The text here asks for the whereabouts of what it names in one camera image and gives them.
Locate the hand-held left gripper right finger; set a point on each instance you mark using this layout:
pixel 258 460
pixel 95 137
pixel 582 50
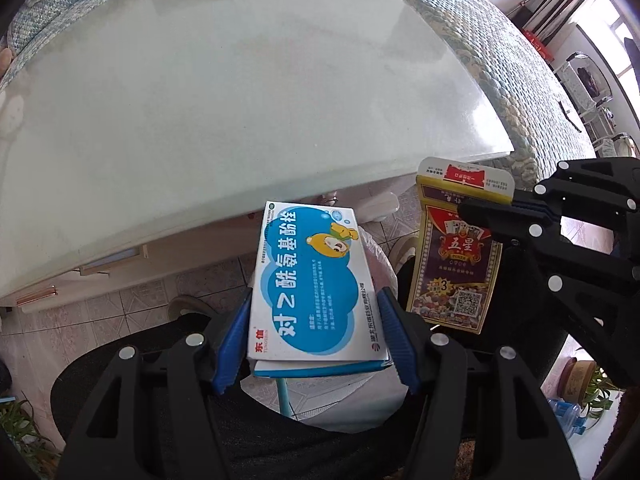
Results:
pixel 397 340

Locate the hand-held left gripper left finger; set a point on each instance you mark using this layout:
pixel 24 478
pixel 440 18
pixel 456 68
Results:
pixel 232 345

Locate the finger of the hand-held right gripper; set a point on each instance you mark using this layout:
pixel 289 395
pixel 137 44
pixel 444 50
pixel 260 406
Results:
pixel 550 185
pixel 490 217

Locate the yellow purple playing card box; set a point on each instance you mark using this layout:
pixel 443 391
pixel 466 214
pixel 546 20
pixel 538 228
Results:
pixel 450 280

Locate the trash bin with white bag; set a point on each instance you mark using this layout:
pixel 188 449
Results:
pixel 330 405

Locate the blue white medicine box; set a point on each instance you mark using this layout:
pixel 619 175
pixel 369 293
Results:
pixel 310 280

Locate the grey shoe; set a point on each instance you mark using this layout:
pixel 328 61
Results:
pixel 187 305

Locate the blue stool leg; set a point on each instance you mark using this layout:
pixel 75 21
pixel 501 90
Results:
pixel 285 400

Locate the white metal rack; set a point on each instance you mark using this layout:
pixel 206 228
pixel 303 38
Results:
pixel 568 76

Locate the person's dark pants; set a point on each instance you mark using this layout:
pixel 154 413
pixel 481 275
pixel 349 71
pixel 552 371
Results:
pixel 85 365

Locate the potted plant brown pot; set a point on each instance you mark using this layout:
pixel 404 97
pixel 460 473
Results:
pixel 580 377

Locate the clear plastic water bottle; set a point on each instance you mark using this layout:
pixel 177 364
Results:
pixel 567 415

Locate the rose gold table leg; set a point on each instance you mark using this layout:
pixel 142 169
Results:
pixel 35 294

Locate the green leafy plant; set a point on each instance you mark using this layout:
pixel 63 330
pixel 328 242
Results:
pixel 20 425

